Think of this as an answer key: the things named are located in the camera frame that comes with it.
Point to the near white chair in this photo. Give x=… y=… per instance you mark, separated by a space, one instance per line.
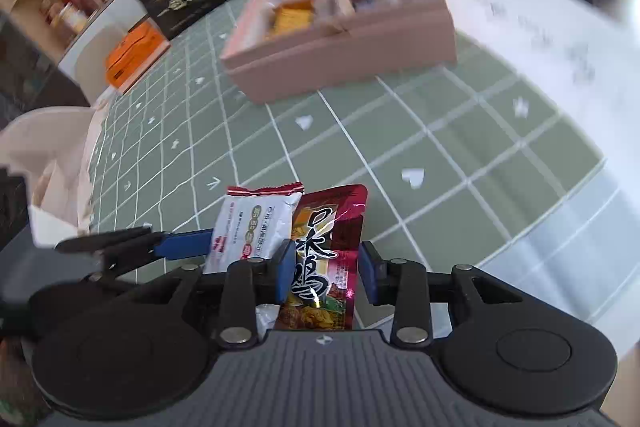
x=52 y=148

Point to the beige biscuit roll packet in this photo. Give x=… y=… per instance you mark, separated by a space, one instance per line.
x=335 y=8

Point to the green checkered tablecloth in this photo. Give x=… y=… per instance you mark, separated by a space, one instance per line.
x=522 y=158

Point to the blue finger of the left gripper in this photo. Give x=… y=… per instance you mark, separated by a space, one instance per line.
x=184 y=245
x=98 y=242

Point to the large red chicken snack pouch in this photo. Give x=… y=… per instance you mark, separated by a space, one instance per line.
x=326 y=231

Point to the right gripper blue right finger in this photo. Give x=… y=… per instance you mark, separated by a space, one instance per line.
x=402 y=284

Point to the white red snack packet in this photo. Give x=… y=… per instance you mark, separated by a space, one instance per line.
x=251 y=223

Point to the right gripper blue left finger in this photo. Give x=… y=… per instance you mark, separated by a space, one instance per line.
x=247 y=284

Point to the yellow snack packet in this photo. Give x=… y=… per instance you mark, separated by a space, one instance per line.
x=291 y=16

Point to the orange gift box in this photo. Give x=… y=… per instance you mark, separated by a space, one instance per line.
x=136 y=53

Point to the beige dining chair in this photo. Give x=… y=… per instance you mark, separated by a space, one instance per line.
x=90 y=67

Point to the pink cardboard box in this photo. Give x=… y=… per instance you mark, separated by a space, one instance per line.
x=382 y=36

